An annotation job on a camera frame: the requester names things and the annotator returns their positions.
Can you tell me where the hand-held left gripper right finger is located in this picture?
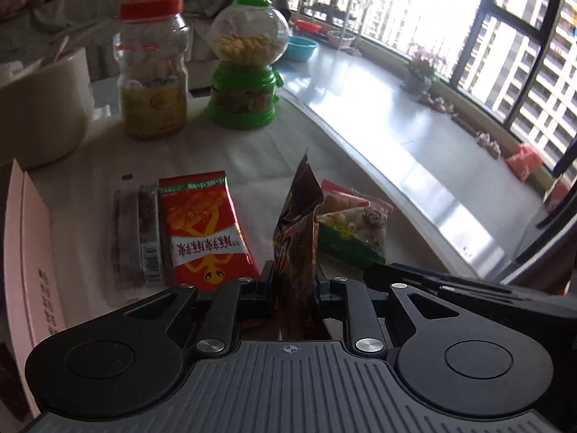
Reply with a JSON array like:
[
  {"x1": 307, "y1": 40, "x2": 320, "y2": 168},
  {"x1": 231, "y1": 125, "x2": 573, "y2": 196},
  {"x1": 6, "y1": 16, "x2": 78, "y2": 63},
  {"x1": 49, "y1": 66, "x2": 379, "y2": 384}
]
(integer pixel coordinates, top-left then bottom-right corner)
[{"x1": 314, "y1": 275, "x2": 461, "y2": 355}]

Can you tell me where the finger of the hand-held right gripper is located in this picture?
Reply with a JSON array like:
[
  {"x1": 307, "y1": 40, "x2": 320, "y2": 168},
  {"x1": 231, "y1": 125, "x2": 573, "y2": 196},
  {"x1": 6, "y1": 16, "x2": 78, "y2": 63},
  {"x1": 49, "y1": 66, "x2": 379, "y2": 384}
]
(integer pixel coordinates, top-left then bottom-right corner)
[{"x1": 364, "y1": 262, "x2": 501, "y2": 301}]

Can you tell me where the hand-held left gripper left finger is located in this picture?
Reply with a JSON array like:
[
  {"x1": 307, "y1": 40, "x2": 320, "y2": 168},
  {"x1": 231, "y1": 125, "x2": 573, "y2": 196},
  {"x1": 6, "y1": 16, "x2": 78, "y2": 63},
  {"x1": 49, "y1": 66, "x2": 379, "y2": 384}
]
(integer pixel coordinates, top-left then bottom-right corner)
[{"x1": 122, "y1": 262, "x2": 277, "y2": 355}]

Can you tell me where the dark brown snack packet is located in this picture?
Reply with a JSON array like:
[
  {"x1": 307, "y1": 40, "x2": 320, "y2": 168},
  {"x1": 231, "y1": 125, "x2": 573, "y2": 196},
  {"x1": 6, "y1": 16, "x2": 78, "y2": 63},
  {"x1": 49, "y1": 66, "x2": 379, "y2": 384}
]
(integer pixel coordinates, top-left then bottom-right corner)
[{"x1": 273, "y1": 148, "x2": 325, "y2": 341}]

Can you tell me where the white red green snack packet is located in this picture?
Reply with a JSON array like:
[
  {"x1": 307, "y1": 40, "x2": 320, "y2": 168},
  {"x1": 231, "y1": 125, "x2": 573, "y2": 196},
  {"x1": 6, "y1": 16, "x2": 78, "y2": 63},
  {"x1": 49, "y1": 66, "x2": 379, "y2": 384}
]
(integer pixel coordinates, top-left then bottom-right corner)
[{"x1": 316, "y1": 179, "x2": 394, "y2": 268}]

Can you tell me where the red green-edged snack packet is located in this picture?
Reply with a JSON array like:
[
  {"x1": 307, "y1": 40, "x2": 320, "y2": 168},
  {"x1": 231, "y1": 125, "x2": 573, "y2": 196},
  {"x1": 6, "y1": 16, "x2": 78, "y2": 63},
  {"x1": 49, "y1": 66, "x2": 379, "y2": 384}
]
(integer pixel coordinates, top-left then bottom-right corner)
[{"x1": 158, "y1": 170, "x2": 261, "y2": 292}]

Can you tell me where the clear dark jerky packet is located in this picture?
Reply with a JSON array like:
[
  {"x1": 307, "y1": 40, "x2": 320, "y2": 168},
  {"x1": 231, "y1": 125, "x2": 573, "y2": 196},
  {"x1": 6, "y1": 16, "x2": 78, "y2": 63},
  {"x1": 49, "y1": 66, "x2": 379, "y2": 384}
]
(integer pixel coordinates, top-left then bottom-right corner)
[{"x1": 110, "y1": 183, "x2": 174, "y2": 301}]

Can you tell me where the pink cardboard box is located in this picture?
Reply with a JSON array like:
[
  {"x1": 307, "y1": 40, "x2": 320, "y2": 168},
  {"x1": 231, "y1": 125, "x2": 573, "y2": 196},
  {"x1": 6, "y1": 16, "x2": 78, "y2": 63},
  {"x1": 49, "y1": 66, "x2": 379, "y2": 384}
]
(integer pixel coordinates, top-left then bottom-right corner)
[{"x1": 0, "y1": 158, "x2": 68, "y2": 420}]

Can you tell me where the red plastic bag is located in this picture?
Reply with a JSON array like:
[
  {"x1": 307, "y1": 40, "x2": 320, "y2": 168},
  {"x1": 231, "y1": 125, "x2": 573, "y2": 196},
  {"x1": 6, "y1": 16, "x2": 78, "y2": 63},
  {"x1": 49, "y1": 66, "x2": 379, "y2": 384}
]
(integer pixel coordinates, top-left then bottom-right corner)
[{"x1": 505, "y1": 143, "x2": 544, "y2": 183}]

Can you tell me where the small ceramic figurine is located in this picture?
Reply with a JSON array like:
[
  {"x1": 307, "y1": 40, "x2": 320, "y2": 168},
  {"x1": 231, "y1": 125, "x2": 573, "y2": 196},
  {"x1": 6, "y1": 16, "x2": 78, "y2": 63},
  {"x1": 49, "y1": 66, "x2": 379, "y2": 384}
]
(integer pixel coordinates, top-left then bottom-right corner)
[
  {"x1": 419, "y1": 92, "x2": 456, "y2": 113},
  {"x1": 477, "y1": 132, "x2": 502, "y2": 159}
]

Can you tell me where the potted flower plant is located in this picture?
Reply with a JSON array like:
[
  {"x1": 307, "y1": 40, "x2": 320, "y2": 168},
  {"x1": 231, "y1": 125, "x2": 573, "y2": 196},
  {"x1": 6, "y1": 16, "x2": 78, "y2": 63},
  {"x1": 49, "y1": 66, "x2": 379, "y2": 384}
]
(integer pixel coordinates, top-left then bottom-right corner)
[{"x1": 403, "y1": 45, "x2": 440, "y2": 95}]

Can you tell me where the green candy dispenser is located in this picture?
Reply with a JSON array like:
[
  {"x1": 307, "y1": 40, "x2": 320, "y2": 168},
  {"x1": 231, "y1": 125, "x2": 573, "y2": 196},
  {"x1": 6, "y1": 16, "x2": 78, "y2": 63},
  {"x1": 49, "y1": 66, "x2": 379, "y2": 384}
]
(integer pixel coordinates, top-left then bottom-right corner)
[{"x1": 207, "y1": 0, "x2": 289, "y2": 129}]

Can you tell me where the red-lidded plastic jar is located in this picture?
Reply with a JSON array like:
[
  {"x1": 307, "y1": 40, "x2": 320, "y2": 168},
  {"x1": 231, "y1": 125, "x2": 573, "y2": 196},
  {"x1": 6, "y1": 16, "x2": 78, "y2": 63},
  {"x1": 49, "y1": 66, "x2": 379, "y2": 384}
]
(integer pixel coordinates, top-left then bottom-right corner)
[{"x1": 113, "y1": 0, "x2": 192, "y2": 140}]

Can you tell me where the blue plastic basin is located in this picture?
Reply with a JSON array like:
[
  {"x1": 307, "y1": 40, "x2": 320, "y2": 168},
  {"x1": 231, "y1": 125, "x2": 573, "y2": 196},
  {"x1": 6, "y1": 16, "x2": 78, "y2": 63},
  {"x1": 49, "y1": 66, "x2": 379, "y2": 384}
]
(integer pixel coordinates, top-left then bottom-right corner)
[{"x1": 286, "y1": 36, "x2": 318, "y2": 61}]

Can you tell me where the metal shoe rack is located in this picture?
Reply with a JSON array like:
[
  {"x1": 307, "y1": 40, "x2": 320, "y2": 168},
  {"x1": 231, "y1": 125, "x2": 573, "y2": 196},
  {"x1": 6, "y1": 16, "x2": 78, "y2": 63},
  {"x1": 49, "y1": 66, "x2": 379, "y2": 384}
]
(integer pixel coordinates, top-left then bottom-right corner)
[{"x1": 298, "y1": 0, "x2": 361, "y2": 50}]

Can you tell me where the beige round container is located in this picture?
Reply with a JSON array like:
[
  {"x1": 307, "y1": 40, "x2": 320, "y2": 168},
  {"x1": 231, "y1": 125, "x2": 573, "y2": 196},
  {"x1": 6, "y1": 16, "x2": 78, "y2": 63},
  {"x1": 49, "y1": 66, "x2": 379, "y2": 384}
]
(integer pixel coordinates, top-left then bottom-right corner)
[{"x1": 0, "y1": 47, "x2": 93, "y2": 170}]

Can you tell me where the grey covered sofa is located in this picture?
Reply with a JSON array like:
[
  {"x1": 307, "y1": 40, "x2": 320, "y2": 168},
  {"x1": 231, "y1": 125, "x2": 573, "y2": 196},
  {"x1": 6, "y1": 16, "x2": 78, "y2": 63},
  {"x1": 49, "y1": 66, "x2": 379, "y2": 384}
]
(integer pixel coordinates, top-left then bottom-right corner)
[{"x1": 0, "y1": 0, "x2": 289, "y2": 86}]

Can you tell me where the black window frame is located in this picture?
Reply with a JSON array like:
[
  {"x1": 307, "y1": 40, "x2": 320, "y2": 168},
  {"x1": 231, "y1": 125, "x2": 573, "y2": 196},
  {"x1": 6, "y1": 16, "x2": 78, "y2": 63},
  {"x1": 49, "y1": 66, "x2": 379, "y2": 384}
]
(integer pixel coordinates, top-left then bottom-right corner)
[{"x1": 288, "y1": 0, "x2": 577, "y2": 181}]

